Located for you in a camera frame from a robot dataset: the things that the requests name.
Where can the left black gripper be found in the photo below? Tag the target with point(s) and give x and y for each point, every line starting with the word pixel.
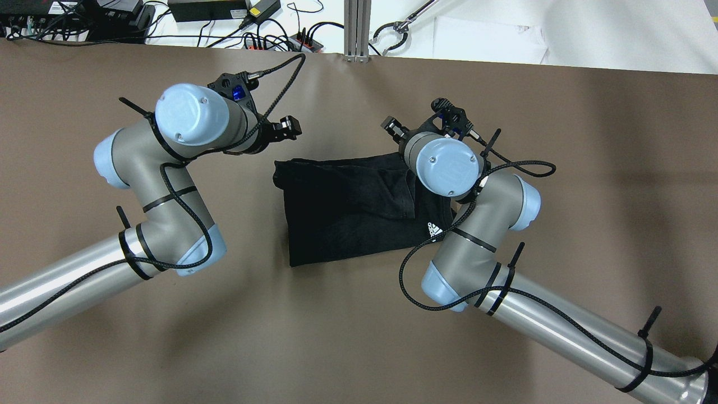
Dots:
pixel 261 138

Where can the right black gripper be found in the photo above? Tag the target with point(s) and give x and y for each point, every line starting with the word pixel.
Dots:
pixel 396 131

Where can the black printed t-shirt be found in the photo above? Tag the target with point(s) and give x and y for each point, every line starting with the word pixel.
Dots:
pixel 343 208

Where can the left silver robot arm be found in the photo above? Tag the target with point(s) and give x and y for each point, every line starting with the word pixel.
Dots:
pixel 150 158

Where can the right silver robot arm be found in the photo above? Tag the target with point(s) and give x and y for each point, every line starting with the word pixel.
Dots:
pixel 628 222

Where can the black power strip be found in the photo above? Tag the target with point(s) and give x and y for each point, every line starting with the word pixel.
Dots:
pixel 280 43

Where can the grey metal tool on desk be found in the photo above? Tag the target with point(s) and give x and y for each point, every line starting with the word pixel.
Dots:
pixel 400 28

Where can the black power adapter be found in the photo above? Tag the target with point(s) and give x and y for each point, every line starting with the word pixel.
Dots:
pixel 222 10

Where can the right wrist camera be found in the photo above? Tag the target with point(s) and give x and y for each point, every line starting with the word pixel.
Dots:
pixel 454 121

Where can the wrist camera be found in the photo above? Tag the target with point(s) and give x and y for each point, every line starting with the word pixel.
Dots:
pixel 237 87
pixel 454 121

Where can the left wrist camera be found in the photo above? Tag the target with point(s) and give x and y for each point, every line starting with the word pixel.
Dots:
pixel 237 87

